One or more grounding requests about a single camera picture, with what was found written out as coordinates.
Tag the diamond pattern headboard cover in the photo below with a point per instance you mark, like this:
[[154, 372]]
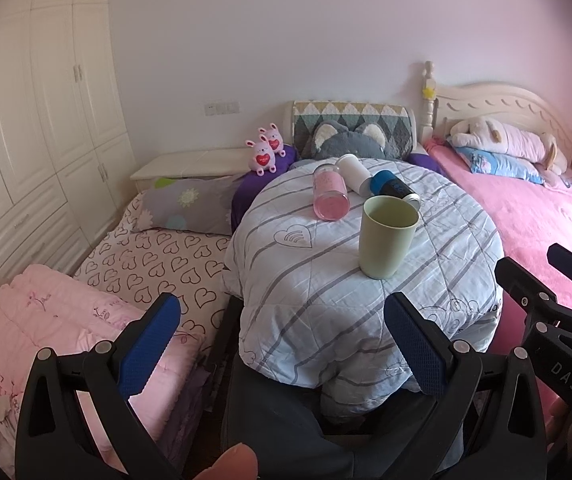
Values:
[[350, 117]]

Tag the white cup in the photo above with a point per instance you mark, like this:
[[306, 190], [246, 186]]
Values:
[[355, 172]]

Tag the green cup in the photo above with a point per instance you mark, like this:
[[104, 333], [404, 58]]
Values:
[[388, 240]]

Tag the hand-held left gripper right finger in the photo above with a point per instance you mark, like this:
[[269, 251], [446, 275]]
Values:
[[418, 352]]

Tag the blue and black cup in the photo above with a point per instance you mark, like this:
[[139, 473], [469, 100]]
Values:
[[390, 187]]

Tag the cream bed headboard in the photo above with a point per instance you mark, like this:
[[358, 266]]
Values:
[[505, 105]]

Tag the white plush dog toy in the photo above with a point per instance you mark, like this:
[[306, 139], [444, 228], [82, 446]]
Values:
[[505, 137]]

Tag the yellow star ornament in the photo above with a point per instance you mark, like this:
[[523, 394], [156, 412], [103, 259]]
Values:
[[429, 91]]

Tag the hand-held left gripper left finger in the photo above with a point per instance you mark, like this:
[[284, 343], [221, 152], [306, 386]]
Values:
[[147, 347]]

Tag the purple cloth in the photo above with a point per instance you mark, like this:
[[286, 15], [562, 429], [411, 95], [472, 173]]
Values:
[[423, 162]]

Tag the white nightstand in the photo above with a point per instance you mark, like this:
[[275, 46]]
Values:
[[186, 164]]

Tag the striped light blue quilt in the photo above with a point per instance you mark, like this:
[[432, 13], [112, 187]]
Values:
[[316, 280]]

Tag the pink fleece blanket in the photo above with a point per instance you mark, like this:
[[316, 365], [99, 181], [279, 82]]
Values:
[[525, 225]]

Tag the dark grey cloth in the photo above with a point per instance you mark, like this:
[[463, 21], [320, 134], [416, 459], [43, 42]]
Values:
[[286, 420]]

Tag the pink glass cup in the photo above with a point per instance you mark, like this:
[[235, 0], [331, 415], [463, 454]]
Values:
[[331, 192]]

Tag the wall switch panel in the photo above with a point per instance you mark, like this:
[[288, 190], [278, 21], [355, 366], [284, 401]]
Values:
[[222, 108]]

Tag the grey flower pillow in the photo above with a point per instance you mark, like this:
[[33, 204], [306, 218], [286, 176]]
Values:
[[186, 202]]

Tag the grey cat plush cushion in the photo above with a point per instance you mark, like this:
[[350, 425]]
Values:
[[343, 142]]

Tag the blue cartoon pillow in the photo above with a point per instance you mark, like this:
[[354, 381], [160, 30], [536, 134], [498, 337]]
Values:
[[500, 164]]

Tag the pink quilt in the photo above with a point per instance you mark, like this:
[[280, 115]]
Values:
[[41, 330]]

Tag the heart print bed sheet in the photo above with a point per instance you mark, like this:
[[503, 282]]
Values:
[[161, 265]]

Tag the white wardrobe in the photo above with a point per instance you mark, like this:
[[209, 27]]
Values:
[[31, 120]]

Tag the pink bunny toy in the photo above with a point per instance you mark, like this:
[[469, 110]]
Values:
[[275, 141], [262, 156]]

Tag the purple pillow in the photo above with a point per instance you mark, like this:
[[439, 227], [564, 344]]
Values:
[[261, 185]]

